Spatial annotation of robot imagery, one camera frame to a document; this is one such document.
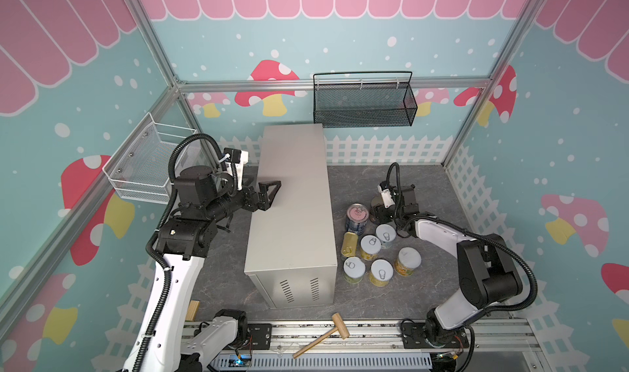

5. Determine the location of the dark blue chopped tomato can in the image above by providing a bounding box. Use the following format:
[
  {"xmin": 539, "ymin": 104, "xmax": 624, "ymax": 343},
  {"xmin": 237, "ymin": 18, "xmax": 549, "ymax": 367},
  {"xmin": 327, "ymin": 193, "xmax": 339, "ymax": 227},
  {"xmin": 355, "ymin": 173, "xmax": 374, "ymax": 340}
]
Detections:
[{"xmin": 370, "ymin": 196, "xmax": 383, "ymax": 225}]

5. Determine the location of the fruit can white lid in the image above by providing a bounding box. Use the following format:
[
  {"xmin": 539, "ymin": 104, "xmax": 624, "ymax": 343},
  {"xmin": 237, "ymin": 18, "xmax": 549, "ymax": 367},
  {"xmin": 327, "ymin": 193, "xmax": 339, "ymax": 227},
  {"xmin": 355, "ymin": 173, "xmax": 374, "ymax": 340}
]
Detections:
[
  {"xmin": 370, "ymin": 259, "xmax": 394, "ymax": 287},
  {"xmin": 343, "ymin": 257, "xmax": 366, "ymax": 285},
  {"xmin": 375, "ymin": 224, "xmax": 396, "ymax": 249},
  {"xmin": 360, "ymin": 235, "xmax": 382, "ymax": 261}
]

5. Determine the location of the blue soup can pink lid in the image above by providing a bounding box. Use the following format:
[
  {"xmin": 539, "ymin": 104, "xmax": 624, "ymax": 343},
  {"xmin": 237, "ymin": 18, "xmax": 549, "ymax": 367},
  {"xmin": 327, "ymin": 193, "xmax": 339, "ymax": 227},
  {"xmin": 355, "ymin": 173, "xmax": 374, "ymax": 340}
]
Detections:
[{"xmin": 346, "ymin": 203, "xmax": 370, "ymax": 236}]

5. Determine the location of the peach fruit can plastic lid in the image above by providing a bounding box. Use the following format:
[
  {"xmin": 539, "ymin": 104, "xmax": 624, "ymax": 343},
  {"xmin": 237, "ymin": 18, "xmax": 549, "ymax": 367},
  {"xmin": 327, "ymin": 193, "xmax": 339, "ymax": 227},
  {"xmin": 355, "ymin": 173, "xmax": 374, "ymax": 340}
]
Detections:
[{"xmin": 394, "ymin": 247, "xmax": 422, "ymax": 276}]

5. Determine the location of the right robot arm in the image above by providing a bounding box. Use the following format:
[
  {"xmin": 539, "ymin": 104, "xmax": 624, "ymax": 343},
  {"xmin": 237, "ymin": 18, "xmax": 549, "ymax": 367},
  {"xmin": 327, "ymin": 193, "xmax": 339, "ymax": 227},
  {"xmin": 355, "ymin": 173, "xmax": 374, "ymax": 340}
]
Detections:
[{"xmin": 374, "ymin": 162, "xmax": 539, "ymax": 347}]

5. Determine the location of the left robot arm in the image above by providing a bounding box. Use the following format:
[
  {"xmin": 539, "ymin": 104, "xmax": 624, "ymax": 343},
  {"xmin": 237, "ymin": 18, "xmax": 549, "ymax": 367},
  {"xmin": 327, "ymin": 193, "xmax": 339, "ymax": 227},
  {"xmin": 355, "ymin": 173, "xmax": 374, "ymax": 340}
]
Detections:
[{"xmin": 122, "ymin": 133, "xmax": 281, "ymax": 371}]

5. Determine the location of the grey metal cabinet counter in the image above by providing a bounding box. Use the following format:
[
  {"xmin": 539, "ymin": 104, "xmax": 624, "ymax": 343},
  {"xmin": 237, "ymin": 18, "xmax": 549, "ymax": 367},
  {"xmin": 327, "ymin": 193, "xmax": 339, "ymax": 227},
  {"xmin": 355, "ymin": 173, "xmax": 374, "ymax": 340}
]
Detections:
[{"xmin": 244, "ymin": 124, "xmax": 337, "ymax": 309}]

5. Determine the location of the gold can lying down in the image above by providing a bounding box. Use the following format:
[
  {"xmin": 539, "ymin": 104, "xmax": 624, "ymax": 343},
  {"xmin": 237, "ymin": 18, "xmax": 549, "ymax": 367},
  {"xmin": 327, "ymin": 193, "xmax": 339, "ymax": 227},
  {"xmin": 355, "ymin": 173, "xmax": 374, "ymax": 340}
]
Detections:
[{"xmin": 341, "ymin": 231, "xmax": 359, "ymax": 258}]

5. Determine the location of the wooden block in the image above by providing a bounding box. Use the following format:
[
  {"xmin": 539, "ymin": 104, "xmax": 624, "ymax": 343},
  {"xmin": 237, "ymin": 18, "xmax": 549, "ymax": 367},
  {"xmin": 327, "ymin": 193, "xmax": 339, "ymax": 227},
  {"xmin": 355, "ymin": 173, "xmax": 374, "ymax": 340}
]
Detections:
[{"xmin": 185, "ymin": 300, "xmax": 201, "ymax": 321}]

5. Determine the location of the wooden mallet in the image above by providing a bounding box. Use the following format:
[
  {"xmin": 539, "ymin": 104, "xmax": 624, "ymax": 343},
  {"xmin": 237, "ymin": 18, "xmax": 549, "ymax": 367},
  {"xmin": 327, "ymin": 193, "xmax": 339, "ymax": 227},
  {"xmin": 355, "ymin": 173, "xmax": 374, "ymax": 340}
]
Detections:
[{"xmin": 293, "ymin": 313, "xmax": 350, "ymax": 359}]

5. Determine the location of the green circuit board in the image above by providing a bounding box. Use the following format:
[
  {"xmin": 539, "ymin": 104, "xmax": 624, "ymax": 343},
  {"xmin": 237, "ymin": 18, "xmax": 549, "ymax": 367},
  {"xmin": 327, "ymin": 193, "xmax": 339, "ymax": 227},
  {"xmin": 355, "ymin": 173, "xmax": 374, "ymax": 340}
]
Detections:
[{"xmin": 228, "ymin": 355, "xmax": 252, "ymax": 368}]

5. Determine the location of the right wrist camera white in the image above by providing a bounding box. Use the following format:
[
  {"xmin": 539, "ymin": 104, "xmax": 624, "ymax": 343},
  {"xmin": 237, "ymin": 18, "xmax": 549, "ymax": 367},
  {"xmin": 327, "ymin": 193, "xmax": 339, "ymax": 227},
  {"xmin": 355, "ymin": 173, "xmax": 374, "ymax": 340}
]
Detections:
[{"xmin": 378, "ymin": 181, "xmax": 396, "ymax": 208}]

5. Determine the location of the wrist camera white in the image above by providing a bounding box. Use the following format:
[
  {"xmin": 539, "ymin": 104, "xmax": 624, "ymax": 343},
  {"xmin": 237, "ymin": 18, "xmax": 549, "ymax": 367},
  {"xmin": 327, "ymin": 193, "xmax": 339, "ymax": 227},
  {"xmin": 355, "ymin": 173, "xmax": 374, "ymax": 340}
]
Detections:
[
  {"xmin": 378, "ymin": 181, "xmax": 396, "ymax": 208},
  {"xmin": 221, "ymin": 148, "xmax": 249, "ymax": 190}
]

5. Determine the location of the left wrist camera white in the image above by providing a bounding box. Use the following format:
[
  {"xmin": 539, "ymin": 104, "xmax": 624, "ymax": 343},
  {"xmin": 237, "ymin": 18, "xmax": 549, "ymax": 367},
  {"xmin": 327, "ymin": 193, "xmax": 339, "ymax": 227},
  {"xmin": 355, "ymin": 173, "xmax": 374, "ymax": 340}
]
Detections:
[{"xmin": 221, "ymin": 148, "xmax": 249, "ymax": 190}]

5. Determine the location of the white wire wall basket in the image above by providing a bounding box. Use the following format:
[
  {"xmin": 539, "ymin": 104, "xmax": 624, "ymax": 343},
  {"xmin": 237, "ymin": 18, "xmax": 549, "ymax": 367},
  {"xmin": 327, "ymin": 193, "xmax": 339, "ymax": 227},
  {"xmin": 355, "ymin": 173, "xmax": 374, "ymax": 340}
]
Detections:
[{"xmin": 103, "ymin": 113, "xmax": 198, "ymax": 204}]

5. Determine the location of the black mesh wall basket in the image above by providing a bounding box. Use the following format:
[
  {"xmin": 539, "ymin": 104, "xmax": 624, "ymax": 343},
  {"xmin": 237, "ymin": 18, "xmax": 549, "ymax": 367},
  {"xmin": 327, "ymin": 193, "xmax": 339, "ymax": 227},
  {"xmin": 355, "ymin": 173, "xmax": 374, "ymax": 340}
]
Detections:
[{"xmin": 312, "ymin": 71, "xmax": 419, "ymax": 128}]

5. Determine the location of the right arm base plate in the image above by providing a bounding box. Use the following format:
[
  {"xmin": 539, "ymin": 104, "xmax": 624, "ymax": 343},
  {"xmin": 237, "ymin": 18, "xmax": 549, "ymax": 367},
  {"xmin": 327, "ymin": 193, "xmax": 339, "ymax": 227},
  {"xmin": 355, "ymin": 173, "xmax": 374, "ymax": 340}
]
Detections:
[{"xmin": 399, "ymin": 319, "xmax": 469, "ymax": 350}]

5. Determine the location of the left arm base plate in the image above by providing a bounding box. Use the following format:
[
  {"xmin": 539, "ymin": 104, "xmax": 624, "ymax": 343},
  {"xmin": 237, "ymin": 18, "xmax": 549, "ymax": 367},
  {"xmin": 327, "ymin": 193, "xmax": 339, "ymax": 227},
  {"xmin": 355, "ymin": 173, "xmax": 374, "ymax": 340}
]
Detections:
[{"xmin": 224, "ymin": 323, "xmax": 273, "ymax": 352}]

